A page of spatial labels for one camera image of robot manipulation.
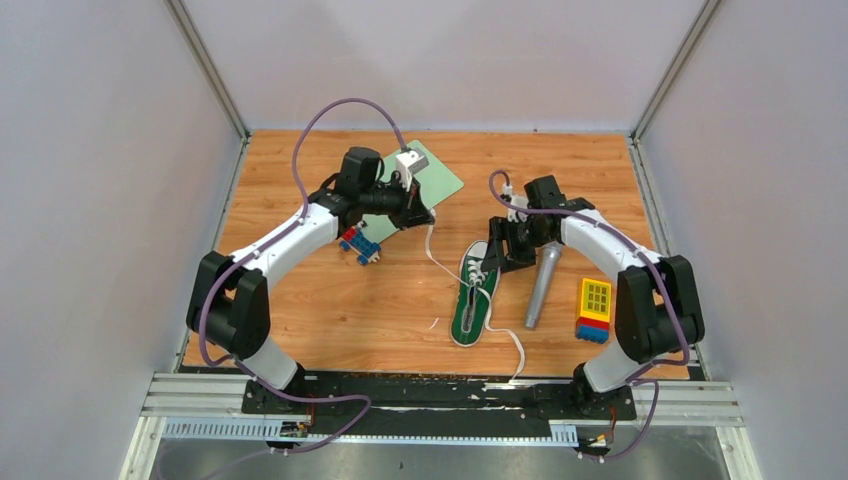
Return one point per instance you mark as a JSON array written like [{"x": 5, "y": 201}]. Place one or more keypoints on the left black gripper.
[{"x": 411, "y": 210}]

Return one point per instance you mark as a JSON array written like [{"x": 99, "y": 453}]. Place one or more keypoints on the silver microphone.
[{"x": 548, "y": 259}]

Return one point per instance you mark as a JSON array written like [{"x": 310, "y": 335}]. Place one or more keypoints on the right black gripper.
[{"x": 500, "y": 230}]

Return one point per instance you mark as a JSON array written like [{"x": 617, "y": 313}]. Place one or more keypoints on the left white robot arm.
[{"x": 230, "y": 302}]

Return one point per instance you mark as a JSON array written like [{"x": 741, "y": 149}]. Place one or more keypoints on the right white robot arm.
[{"x": 657, "y": 306}]

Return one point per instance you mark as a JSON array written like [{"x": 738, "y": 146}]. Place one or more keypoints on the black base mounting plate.
[{"x": 438, "y": 405}]

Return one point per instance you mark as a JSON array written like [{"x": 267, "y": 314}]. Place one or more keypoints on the yellow red blue block stack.
[{"x": 593, "y": 311}]

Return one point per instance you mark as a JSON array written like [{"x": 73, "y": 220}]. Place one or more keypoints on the aluminium frame rail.
[{"x": 208, "y": 406}]

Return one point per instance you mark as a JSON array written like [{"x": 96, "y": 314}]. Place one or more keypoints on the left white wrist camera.
[{"x": 408, "y": 163}]

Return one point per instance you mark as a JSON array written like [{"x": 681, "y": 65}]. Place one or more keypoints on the green canvas sneaker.
[{"x": 476, "y": 291}]

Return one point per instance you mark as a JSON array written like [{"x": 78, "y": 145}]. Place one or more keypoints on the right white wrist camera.
[{"x": 516, "y": 204}]

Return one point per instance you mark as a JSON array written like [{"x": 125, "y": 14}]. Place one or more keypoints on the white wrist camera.
[
  {"x": 516, "y": 204},
  {"x": 408, "y": 163}
]

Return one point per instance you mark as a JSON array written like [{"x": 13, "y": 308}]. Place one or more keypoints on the blue red toy car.
[{"x": 366, "y": 252}]

